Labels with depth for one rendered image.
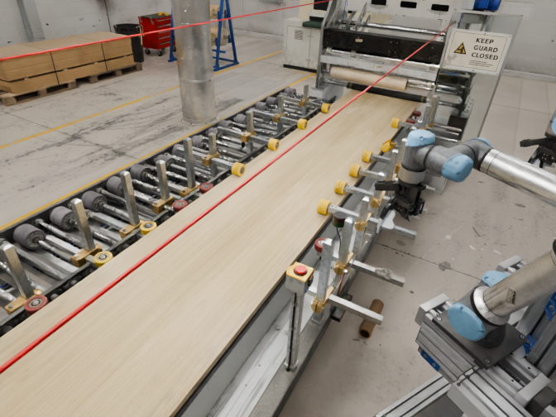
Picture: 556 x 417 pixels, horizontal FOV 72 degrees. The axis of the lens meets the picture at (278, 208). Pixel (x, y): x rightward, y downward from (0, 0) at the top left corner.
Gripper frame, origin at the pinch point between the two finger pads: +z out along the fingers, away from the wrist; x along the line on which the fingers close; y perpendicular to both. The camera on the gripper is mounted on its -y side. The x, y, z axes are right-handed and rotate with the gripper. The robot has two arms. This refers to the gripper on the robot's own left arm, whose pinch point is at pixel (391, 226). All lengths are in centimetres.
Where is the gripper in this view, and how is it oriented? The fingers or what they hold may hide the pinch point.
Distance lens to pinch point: 137.4
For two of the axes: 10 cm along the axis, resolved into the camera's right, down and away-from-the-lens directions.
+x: 8.6, -2.5, 4.4
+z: -0.4, 8.3, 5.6
